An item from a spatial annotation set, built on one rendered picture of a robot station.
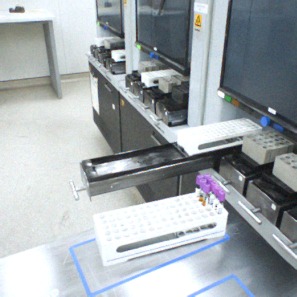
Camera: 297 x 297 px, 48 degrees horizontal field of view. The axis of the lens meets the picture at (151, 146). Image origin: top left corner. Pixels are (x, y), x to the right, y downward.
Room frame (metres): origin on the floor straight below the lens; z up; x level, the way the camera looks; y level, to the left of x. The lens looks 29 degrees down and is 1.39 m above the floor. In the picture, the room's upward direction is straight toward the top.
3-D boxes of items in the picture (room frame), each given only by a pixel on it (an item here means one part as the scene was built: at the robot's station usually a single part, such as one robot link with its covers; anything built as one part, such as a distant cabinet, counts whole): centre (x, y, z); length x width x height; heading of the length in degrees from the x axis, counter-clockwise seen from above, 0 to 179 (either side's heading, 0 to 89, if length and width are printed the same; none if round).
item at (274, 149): (0.96, -0.36, 0.85); 0.12 x 0.02 x 0.06; 23
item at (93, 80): (2.67, 0.49, 0.43); 0.27 x 0.02 x 0.36; 23
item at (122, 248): (0.60, -0.02, 0.85); 0.30 x 0.10 x 0.06; 110
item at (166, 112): (1.56, -0.34, 0.78); 0.73 x 0.14 x 0.09; 113
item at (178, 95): (1.47, -0.13, 0.85); 0.12 x 0.02 x 0.06; 23
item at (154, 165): (1.01, -0.08, 0.78); 0.73 x 0.14 x 0.09; 113
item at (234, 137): (1.08, -0.25, 0.83); 0.30 x 0.10 x 0.06; 113
